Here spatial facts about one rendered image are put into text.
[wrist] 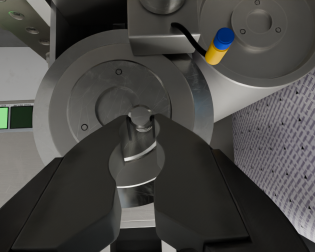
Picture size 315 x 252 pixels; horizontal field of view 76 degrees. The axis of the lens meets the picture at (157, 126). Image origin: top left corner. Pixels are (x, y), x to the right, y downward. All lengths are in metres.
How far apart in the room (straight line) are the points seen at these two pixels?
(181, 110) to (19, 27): 0.41
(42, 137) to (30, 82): 2.61
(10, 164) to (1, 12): 0.33
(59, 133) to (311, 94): 0.23
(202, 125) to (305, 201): 0.14
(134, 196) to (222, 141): 0.38
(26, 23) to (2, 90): 2.44
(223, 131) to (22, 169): 0.49
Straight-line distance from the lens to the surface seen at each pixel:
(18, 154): 0.59
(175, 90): 0.16
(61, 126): 0.17
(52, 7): 0.23
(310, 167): 0.25
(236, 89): 0.19
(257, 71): 0.20
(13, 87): 2.87
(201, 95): 0.17
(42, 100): 0.19
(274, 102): 0.30
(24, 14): 0.47
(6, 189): 0.61
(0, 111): 0.62
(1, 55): 3.07
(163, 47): 0.16
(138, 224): 0.52
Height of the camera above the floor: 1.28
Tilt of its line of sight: 7 degrees down
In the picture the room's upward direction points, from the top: 177 degrees clockwise
